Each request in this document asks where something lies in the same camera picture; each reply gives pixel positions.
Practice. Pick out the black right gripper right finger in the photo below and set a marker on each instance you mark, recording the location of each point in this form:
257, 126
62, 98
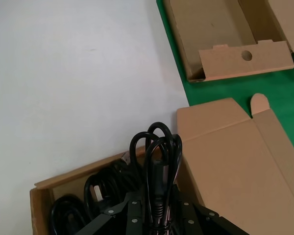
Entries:
201, 218

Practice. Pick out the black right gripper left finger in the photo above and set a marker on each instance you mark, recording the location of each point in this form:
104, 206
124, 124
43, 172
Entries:
105, 215

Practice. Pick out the open brown cardboard box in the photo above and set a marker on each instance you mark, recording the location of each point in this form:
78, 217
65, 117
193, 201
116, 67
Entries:
235, 159

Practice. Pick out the cardboard box with round holes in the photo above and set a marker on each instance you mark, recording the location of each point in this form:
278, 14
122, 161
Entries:
210, 29

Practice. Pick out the green table cloth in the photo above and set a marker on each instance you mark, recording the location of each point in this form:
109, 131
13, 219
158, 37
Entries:
223, 90

